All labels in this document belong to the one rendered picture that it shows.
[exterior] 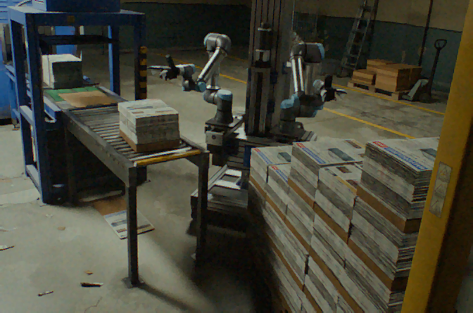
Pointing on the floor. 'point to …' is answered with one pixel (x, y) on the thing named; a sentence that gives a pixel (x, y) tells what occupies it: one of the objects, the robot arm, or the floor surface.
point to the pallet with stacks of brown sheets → (386, 77)
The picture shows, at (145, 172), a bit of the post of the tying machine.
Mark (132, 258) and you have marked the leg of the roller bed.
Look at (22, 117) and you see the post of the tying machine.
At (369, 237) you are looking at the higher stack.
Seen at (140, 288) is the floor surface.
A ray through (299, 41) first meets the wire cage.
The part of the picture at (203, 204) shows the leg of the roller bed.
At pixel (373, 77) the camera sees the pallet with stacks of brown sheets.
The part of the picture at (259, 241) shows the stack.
